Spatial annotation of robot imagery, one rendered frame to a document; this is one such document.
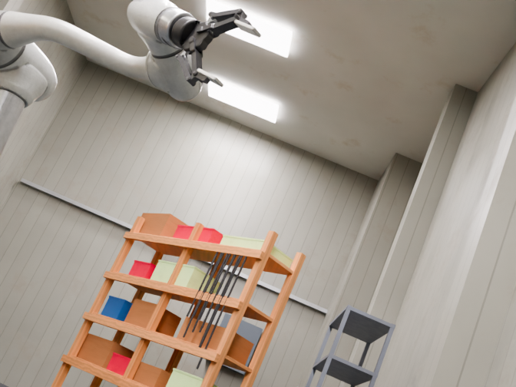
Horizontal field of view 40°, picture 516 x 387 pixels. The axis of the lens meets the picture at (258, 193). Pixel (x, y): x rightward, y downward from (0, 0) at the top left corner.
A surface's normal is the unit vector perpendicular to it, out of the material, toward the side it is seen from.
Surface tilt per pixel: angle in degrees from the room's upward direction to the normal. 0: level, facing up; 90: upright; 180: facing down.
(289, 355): 90
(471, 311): 90
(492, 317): 90
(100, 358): 90
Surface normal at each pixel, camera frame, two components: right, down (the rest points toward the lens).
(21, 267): 0.05, -0.33
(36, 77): 0.86, 0.18
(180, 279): -0.62, -0.51
